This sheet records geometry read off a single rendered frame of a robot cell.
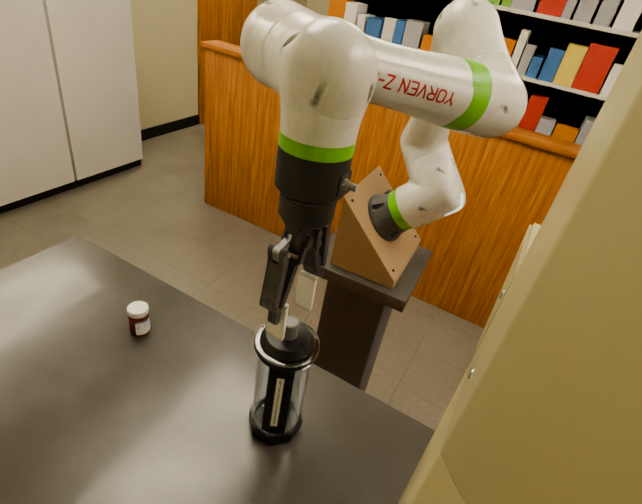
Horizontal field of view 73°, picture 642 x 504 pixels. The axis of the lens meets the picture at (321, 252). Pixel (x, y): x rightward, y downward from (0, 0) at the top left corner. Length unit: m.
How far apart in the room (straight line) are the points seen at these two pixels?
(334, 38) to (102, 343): 0.81
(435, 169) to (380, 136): 1.35
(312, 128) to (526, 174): 1.97
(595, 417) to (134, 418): 0.80
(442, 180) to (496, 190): 1.27
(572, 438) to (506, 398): 0.04
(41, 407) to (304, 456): 0.49
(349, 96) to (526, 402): 0.33
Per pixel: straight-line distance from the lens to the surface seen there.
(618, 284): 0.22
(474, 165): 2.41
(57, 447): 0.93
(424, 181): 1.20
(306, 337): 0.72
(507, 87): 0.84
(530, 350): 0.26
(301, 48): 0.47
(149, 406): 0.94
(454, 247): 2.60
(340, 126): 0.49
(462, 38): 0.91
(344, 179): 0.53
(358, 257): 1.25
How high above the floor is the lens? 1.69
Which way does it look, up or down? 34 degrees down
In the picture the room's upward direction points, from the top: 11 degrees clockwise
